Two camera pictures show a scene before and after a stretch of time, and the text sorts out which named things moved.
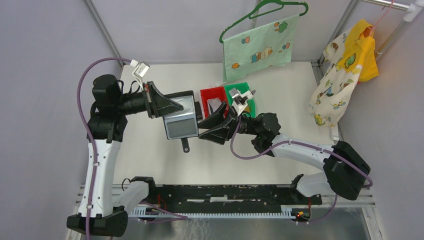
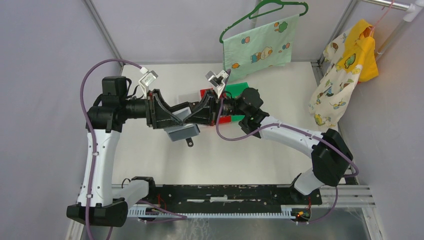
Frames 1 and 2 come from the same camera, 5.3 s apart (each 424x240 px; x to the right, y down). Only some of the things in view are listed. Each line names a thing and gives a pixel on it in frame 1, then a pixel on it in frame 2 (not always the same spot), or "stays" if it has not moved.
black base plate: [228, 196] stays
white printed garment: [337, 84] stays
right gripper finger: [214, 119] -> [204, 108]
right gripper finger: [218, 135] -> [202, 117]
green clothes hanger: [266, 8] stays
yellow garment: [360, 50] stays
